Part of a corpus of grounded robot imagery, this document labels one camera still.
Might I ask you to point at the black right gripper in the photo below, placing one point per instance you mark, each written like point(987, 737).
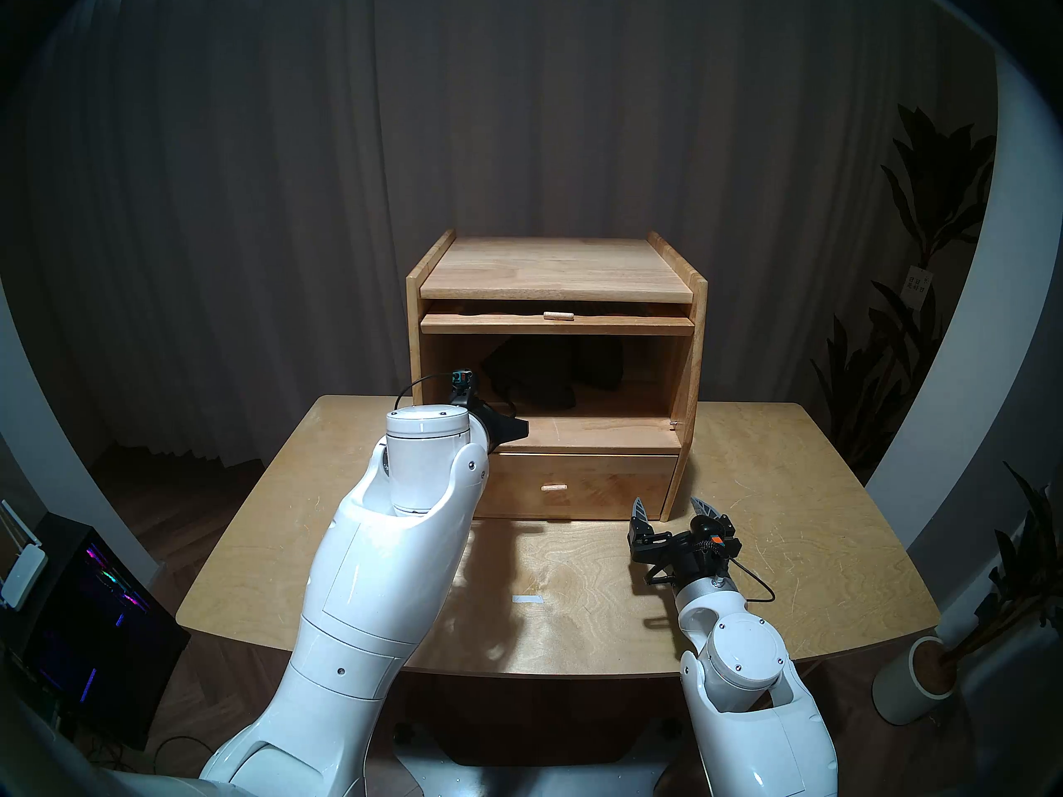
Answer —
point(685, 554)

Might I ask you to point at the white paper plant tag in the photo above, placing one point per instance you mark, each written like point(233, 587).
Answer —
point(917, 286)

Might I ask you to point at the black computer monitor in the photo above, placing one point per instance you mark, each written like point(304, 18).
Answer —
point(100, 629)

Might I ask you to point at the tall dark leafy plant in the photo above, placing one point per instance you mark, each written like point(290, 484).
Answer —
point(942, 173)

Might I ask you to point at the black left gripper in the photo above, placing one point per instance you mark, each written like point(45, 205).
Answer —
point(502, 432)

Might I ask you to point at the wooden pull-out slatted tray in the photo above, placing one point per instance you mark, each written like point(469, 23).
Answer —
point(556, 325)

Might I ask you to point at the grey pleated curtain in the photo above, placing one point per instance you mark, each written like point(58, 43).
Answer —
point(249, 181)

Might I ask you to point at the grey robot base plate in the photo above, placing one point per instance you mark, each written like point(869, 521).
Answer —
point(531, 774)

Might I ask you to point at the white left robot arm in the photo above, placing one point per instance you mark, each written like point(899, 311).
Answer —
point(390, 571)

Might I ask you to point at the white curved arch panel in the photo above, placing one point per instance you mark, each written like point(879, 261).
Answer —
point(50, 455)
point(988, 330)

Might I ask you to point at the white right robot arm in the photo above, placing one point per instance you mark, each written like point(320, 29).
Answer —
point(739, 662)

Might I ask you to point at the white round plant pot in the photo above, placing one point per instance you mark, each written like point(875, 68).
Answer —
point(901, 687)

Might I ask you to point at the small white box device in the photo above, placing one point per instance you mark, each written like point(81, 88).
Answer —
point(23, 575)

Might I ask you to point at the wooden cabinet frame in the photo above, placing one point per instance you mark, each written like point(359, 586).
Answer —
point(556, 268)

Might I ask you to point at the wooden drawer with peg knob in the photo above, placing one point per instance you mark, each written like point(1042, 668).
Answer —
point(606, 480)

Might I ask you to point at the leaning dark leafy plant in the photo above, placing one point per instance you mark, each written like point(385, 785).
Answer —
point(1026, 563)

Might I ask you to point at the black pants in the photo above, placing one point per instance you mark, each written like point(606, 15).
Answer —
point(540, 372)

